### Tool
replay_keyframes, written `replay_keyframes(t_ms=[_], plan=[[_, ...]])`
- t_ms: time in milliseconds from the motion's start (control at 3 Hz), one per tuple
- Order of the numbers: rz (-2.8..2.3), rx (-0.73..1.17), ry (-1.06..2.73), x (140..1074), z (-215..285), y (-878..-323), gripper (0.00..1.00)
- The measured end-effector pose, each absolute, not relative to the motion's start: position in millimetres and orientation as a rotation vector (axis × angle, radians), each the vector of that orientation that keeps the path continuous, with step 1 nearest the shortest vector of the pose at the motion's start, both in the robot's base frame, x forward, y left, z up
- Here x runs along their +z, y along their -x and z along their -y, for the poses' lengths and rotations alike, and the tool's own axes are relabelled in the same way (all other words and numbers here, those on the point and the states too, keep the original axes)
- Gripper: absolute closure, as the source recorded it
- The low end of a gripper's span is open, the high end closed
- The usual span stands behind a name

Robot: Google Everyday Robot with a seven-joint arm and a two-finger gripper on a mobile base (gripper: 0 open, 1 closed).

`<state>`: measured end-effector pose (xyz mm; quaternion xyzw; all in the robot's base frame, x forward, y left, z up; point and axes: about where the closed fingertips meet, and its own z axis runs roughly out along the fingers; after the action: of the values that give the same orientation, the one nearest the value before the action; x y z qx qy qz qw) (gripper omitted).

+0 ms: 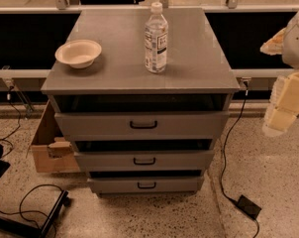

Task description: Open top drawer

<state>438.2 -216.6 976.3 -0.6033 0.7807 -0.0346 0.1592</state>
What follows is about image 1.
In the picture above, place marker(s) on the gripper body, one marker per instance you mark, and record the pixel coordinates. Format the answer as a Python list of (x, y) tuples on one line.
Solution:
[(297, 47)]

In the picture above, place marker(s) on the grey top drawer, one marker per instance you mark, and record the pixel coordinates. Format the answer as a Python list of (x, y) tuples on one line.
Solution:
[(141, 125)]

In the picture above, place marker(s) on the grey drawer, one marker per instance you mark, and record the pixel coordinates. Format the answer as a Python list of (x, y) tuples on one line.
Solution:
[(141, 125), (144, 161), (144, 185)]

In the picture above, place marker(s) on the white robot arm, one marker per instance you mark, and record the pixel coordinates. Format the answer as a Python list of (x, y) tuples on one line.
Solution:
[(285, 43)]

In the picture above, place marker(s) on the grey drawer cabinet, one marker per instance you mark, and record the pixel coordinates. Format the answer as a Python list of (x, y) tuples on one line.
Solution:
[(197, 78)]

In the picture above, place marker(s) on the grey bottom drawer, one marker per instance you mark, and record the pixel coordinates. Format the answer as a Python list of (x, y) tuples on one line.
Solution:
[(144, 185)]

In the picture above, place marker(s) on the grey middle drawer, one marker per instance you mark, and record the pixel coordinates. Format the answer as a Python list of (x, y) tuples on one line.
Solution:
[(144, 161)]

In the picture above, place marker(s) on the black power adapter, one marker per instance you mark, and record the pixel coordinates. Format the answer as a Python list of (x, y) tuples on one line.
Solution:
[(248, 207)]

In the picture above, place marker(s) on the clear plastic water bottle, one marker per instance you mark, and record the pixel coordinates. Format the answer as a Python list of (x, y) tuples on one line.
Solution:
[(156, 39)]

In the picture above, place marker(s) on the white paper bowl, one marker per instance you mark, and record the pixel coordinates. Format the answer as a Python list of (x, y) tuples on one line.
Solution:
[(78, 53)]

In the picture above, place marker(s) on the brown cardboard box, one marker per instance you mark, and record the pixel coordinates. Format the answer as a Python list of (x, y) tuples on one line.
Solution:
[(51, 152)]

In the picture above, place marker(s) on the black metal stand base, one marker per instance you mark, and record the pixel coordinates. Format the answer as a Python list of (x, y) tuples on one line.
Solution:
[(31, 228)]

